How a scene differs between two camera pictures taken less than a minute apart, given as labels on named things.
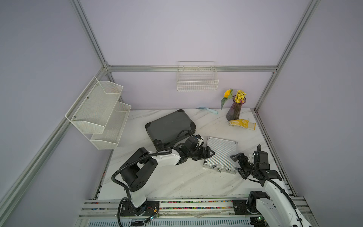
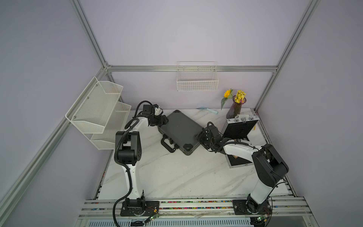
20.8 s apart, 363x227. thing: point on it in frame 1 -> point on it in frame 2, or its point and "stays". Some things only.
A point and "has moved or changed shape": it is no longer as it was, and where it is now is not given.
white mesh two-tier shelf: x=99 y=114 stays
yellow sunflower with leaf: x=227 y=94 stays
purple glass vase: x=234 y=110 stays
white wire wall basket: x=197 y=76 stays
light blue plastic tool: x=208 y=109 stays
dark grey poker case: x=164 y=131 has moved or changed shape
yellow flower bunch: x=240 y=96 stays
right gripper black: x=244 y=159 -> x=200 y=135
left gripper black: x=207 y=155 -> x=163 y=122
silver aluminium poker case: x=221 y=161 -> x=239 y=127
